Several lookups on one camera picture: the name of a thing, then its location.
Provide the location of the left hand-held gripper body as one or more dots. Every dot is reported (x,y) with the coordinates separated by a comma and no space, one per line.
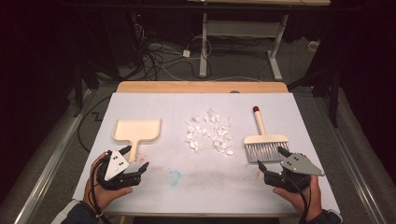
(115,166)

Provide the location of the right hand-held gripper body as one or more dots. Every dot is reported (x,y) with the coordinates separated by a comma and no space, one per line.
(297,166)

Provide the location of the cream plastic dustpan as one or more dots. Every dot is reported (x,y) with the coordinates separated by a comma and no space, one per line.
(137,129)

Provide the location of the pile of white paper scraps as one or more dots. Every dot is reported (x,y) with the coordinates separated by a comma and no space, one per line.
(218,132)

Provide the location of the person's left hand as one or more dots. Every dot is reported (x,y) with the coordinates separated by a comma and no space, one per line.
(99,196)

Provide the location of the person's right hand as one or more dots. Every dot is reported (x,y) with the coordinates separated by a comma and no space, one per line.
(306,200)

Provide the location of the white table cover sheet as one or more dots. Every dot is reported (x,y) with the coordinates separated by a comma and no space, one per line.
(199,186)

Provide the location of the black metal stand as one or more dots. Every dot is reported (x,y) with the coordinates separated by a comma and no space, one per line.
(334,93)
(77,90)

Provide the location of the white box on floor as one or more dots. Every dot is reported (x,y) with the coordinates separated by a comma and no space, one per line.
(313,45)

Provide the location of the white power adapter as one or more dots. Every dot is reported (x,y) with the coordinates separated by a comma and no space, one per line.
(186,53)

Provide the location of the white-framed desk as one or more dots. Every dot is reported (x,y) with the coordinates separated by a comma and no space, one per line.
(241,28)

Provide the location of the metal floor rail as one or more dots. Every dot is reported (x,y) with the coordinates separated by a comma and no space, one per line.
(53,165)
(351,168)

